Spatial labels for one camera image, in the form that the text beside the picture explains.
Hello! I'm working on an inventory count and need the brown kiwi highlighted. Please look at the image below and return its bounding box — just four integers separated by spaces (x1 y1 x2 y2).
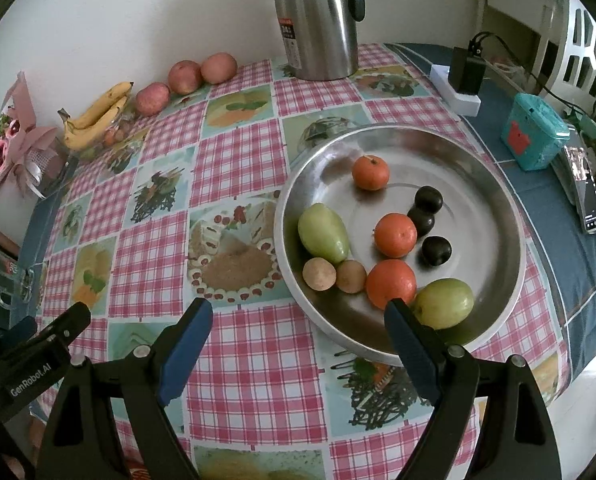
336 260 367 294
302 257 337 291

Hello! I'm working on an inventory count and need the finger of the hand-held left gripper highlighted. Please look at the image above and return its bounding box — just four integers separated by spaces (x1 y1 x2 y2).
32 302 92 357
0 316 37 361

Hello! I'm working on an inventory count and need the red apple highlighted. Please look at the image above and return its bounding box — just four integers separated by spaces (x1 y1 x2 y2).
200 52 239 85
168 60 203 95
136 83 171 117

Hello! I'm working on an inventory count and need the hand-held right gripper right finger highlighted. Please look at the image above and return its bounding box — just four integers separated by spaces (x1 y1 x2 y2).
384 297 564 480

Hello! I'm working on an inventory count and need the stainless steel thermos jug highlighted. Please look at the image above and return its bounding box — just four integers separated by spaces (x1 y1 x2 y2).
274 0 366 82

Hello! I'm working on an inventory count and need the teal plastic box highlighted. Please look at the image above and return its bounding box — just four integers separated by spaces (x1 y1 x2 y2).
500 92 570 172

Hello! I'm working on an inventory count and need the white plastic chair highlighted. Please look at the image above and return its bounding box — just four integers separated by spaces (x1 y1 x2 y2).
558 0 596 111

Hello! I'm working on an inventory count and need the dark plum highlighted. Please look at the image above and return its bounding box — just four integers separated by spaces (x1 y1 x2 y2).
421 236 453 267
407 207 436 237
414 186 443 213

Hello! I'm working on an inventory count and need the large steel bowl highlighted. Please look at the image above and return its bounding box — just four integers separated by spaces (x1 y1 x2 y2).
274 126 527 367

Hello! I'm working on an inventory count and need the glass bowl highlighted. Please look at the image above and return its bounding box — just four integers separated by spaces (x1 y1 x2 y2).
75 110 148 161

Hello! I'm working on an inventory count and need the silver foil packet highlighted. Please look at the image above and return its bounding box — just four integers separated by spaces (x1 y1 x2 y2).
562 144 596 235

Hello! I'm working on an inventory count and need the orange with stem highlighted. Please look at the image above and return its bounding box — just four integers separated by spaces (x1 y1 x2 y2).
352 155 391 192

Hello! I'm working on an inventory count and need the white power strip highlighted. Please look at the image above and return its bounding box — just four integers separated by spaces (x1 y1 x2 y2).
430 64 481 117

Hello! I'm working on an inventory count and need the large orange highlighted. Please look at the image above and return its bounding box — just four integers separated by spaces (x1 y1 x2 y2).
366 259 419 311

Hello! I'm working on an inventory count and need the pink flower bouquet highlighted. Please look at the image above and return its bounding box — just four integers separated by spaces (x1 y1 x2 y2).
0 71 78 206

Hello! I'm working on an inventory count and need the green mango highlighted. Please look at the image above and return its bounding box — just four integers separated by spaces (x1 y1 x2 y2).
298 203 351 264
412 278 475 331

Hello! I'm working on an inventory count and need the blue table cloth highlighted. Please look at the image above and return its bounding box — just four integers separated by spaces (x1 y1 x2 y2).
18 42 596 386

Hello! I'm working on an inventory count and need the pink checkered printed tablecloth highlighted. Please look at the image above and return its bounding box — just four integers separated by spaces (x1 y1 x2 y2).
28 42 574 480

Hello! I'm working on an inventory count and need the yellow banana bunch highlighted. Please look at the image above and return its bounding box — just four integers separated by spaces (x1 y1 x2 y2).
58 81 133 151

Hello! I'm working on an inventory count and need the black cable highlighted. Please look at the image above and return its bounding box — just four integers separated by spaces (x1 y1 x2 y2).
470 30 596 116

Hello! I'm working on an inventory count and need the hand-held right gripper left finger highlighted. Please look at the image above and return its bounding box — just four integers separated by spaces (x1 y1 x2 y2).
38 297 215 480

